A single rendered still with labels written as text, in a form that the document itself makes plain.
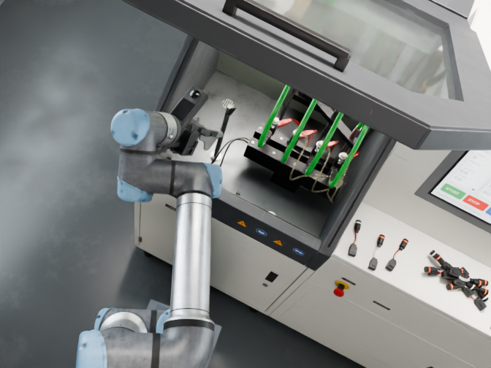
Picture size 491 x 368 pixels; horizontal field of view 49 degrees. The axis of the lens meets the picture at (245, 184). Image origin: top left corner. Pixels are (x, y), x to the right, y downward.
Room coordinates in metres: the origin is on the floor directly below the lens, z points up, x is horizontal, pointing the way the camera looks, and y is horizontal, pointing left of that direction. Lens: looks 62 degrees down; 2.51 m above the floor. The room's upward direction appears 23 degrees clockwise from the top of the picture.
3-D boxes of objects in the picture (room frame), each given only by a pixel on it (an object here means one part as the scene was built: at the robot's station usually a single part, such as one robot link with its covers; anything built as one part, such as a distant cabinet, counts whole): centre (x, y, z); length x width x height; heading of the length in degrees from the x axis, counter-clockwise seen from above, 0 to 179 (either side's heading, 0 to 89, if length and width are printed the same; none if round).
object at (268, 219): (0.75, 0.01, 0.87); 0.62 x 0.04 x 0.16; 85
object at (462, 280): (0.78, -0.73, 1.01); 0.23 x 0.11 x 0.06; 85
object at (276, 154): (0.98, -0.13, 0.91); 0.34 x 0.10 x 0.15; 85
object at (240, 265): (0.73, 0.02, 0.44); 0.65 x 0.02 x 0.68; 85
